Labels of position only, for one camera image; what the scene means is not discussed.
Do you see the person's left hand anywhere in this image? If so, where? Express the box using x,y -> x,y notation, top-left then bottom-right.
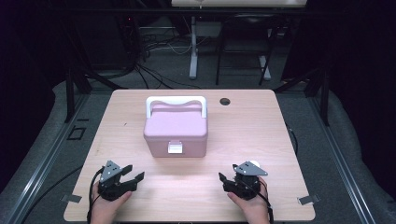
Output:
90,189 -> 134,224

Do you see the black horizontal bar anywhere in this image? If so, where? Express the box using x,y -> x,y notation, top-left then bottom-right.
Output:
62,8 -> 312,17

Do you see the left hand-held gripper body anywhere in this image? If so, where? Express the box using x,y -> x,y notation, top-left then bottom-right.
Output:
97,160 -> 138,202

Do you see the right hand-held gripper cable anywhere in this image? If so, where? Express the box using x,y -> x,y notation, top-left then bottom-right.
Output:
248,178 -> 275,224

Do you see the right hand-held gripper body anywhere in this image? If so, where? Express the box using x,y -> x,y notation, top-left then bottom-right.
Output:
222,161 -> 269,201

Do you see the hand-held gripper cable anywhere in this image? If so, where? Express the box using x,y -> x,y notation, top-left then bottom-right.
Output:
87,167 -> 106,224
248,178 -> 275,224

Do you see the grey table bracket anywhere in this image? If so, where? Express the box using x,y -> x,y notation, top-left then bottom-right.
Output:
297,194 -> 320,205
60,194 -> 83,203

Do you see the black chair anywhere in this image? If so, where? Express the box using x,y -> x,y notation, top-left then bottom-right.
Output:
215,13 -> 278,87

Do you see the black floor cable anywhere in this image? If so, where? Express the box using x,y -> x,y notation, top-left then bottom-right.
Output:
20,166 -> 83,224
285,123 -> 299,157

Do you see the person's right hand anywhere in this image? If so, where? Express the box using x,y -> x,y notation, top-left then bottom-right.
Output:
227,176 -> 270,224

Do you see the white desk leg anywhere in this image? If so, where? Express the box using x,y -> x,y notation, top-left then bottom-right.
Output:
189,15 -> 200,80
259,29 -> 272,81

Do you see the black metal stand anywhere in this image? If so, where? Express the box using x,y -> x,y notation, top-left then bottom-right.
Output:
274,66 -> 331,127
64,66 -> 129,124

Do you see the pink storage box white handle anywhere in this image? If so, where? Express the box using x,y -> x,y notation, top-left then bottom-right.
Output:
143,95 -> 209,159

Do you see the left hand-held gripper cable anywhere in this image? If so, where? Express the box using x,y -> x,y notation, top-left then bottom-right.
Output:
87,167 -> 106,224

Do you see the aluminium floor rail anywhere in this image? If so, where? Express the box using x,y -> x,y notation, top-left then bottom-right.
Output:
306,96 -> 377,224
0,92 -> 92,224

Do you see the bundle of floor cables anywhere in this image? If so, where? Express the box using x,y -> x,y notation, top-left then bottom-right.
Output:
134,27 -> 204,91

